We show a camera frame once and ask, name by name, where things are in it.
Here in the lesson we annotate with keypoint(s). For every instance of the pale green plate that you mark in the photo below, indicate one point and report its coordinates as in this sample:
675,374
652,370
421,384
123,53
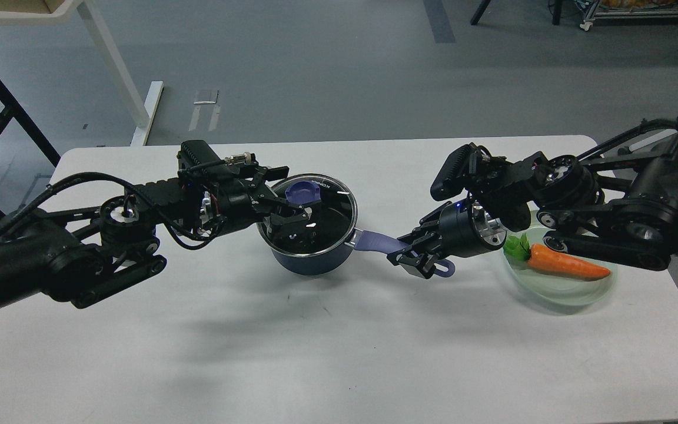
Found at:
564,291

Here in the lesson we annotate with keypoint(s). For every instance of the glass lid with blue knob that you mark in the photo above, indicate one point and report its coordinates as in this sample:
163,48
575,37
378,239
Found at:
332,221

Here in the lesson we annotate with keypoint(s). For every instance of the orange toy carrot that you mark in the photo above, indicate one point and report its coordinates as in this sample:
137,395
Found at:
542,258

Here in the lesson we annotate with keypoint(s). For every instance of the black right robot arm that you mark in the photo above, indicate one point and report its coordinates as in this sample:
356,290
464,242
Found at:
617,202

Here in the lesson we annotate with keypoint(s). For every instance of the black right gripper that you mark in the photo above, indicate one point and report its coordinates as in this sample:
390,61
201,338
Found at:
465,228

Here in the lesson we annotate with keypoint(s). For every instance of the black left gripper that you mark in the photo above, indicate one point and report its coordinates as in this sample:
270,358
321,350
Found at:
241,194

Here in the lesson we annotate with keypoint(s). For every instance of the blue saucepan with purple handle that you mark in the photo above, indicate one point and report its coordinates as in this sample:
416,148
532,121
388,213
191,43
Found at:
360,240

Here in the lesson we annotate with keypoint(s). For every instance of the metal cart frame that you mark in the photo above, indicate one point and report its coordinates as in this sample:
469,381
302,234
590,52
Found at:
593,10

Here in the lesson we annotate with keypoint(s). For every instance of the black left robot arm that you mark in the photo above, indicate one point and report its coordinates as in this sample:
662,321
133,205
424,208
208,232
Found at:
86,255

